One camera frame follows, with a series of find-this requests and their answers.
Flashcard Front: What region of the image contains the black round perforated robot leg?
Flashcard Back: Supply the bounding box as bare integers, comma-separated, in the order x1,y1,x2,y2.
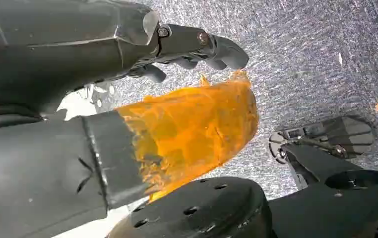
107,177,274,238

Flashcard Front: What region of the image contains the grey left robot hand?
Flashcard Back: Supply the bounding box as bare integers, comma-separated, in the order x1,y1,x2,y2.
0,0,259,238

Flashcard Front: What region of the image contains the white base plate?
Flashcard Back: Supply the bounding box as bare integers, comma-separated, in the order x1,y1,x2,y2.
56,83,117,121

